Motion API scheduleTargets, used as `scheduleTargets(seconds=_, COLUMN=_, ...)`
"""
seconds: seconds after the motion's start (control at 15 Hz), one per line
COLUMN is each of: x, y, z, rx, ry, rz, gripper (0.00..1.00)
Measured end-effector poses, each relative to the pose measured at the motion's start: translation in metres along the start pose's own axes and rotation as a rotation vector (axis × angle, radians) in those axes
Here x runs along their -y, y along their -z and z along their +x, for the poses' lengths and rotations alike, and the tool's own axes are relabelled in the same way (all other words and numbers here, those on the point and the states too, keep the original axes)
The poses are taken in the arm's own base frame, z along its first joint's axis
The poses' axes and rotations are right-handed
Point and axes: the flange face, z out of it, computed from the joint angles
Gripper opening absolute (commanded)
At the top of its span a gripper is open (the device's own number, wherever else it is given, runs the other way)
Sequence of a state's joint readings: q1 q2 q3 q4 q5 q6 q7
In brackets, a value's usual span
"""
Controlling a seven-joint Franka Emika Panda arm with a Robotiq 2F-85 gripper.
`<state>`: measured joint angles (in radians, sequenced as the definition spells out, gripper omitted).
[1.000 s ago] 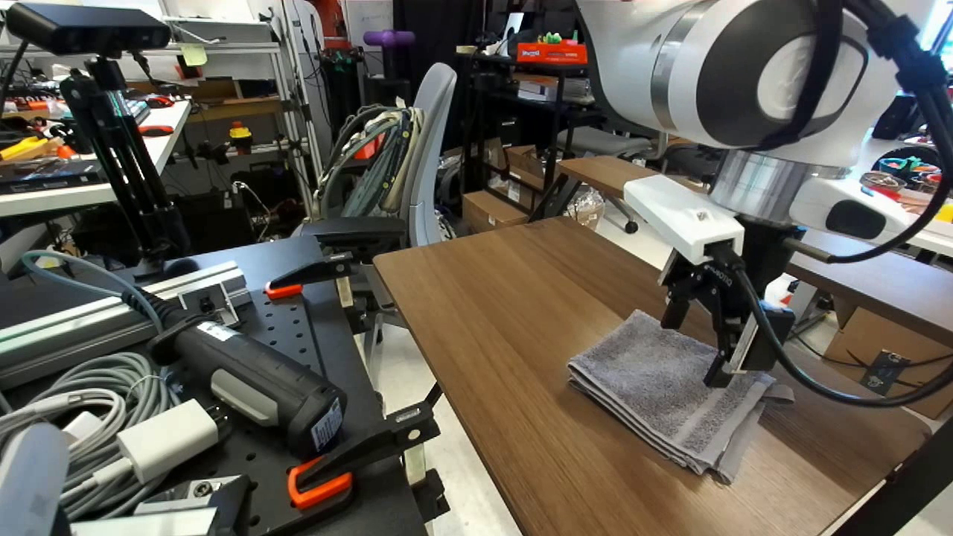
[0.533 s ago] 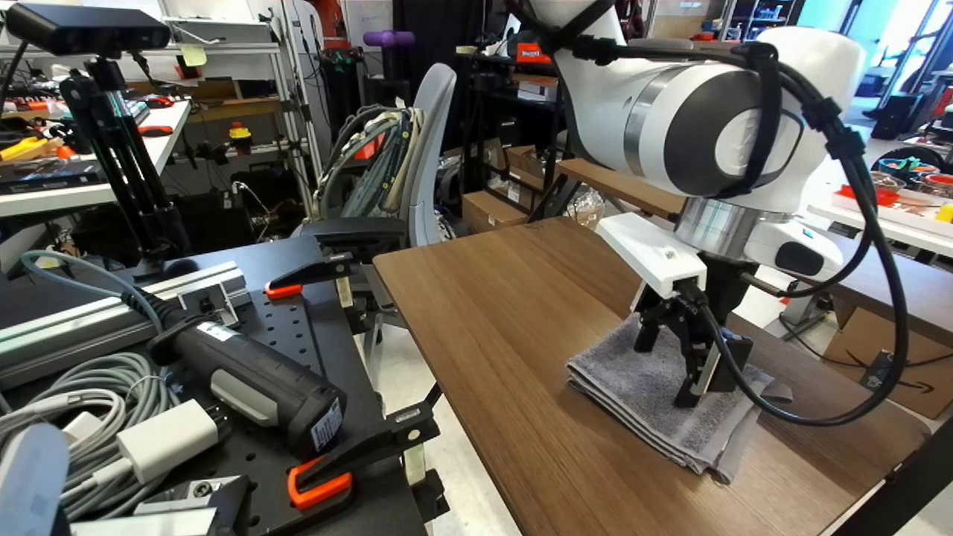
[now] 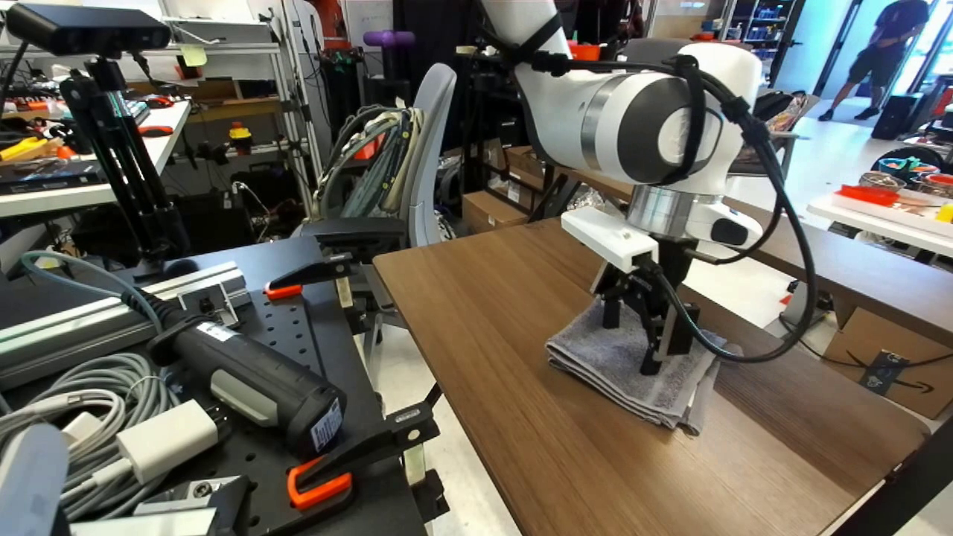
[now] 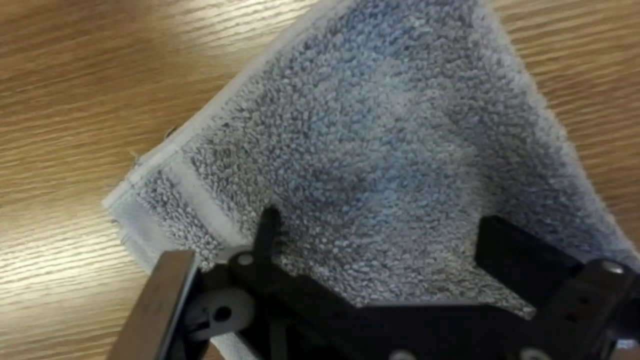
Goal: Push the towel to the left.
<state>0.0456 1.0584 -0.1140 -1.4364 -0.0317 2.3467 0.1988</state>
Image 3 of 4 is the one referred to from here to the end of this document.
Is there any flat cardboard box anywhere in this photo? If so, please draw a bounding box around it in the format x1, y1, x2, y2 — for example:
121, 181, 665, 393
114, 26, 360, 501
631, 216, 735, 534
823, 303, 953, 424

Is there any black camera tripod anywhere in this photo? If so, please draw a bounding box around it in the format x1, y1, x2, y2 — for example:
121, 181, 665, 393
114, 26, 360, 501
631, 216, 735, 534
57, 52, 194, 269

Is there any white workbench with tools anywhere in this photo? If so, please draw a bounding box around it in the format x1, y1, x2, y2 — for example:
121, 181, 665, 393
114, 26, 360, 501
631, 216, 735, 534
0, 93, 194, 222

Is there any person in dark clothes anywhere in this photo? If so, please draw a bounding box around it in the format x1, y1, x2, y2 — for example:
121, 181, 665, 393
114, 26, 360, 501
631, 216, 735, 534
815, 0, 934, 126

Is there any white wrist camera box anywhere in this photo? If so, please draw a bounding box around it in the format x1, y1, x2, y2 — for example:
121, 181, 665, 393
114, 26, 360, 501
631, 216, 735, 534
556, 204, 660, 275

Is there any white power adapter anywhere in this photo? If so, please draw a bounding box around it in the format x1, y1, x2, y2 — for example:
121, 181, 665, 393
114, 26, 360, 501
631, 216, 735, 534
117, 396, 224, 485

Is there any small orange handled clamp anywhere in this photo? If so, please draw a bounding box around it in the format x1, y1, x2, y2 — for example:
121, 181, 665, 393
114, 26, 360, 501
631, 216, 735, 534
263, 251, 360, 308

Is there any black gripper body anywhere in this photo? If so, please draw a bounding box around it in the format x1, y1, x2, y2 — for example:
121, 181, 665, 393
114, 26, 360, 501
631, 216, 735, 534
623, 232, 701, 303

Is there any long wooden bench top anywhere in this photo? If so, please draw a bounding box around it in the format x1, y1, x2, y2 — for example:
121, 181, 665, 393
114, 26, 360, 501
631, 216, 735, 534
556, 158, 953, 348

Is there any black orange bar clamp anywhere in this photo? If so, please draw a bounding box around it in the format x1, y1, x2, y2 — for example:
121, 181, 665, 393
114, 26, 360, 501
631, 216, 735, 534
284, 385, 447, 515

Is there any silver aluminium rail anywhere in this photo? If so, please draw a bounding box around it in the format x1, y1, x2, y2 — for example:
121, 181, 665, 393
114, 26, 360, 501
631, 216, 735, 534
0, 260, 251, 393

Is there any red flat tool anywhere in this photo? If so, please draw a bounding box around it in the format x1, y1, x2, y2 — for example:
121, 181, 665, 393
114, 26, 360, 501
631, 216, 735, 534
838, 181, 902, 208

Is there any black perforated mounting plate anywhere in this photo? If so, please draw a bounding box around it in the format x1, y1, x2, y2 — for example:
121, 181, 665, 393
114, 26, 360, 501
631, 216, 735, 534
145, 232, 433, 536

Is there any grey cable bundle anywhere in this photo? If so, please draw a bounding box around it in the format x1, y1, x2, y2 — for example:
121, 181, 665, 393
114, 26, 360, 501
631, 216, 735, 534
0, 348, 188, 525

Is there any grey towel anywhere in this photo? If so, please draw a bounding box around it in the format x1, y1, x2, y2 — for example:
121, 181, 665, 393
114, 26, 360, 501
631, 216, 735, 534
543, 294, 742, 436

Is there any black office chair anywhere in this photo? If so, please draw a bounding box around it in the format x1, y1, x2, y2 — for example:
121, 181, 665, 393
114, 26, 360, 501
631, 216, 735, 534
754, 86, 809, 216

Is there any small cardboard box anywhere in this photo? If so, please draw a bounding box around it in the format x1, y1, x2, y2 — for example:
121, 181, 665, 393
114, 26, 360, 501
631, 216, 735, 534
459, 189, 531, 238

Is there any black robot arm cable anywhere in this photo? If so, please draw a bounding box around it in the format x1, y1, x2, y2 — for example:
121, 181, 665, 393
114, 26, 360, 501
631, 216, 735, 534
483, 13, 820, 366

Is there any white table with clutter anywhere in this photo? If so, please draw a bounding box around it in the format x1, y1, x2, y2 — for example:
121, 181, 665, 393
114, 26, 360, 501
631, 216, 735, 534
803, 144, 953, 263

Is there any black stereo camera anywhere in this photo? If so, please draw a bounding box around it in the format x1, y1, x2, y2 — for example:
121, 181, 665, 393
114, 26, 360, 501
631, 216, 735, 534
4, 0, 172, 59

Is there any grey office chair with cables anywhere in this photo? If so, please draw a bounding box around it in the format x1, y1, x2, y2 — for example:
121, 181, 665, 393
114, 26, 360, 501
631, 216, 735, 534
302, 59, 461, 263

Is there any black handheld controller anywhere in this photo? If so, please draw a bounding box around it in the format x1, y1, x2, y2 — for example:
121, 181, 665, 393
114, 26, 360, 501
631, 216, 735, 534
169, 318, 352, 463

